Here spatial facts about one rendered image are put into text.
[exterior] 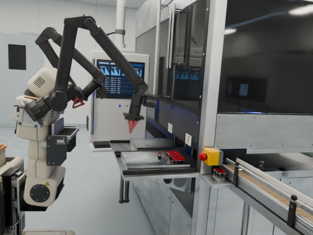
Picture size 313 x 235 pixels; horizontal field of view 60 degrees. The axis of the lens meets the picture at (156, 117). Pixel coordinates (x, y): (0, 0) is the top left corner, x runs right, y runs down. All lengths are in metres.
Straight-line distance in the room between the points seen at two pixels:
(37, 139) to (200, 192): 0.91
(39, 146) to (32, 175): 0.15
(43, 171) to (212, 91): 0.97
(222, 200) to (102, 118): 1.19
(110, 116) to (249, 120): 1.20
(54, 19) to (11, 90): 1.87
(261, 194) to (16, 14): 6.48
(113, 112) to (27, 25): 4.93
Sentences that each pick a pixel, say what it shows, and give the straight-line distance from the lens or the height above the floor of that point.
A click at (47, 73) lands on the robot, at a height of 1.35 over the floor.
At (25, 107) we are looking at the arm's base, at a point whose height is 1.21.
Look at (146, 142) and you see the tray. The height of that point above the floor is 0.88.
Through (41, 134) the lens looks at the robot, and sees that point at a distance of 1.54.
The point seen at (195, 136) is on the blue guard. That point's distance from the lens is 1.49.
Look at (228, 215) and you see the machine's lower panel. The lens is 1.65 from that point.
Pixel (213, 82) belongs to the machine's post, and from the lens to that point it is 1.38.
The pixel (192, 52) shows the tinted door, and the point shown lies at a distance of 1.61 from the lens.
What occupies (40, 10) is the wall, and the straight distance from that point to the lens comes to 6.97.
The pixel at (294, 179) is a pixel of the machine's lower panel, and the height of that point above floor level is 0.82.
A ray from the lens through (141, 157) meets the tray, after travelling 1.65.
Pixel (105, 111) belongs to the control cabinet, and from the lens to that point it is 2.27.
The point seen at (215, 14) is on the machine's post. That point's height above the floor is 1.68.
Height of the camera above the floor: 1.38
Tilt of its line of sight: 9 degrees down
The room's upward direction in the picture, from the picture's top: 3 degrees clockwise
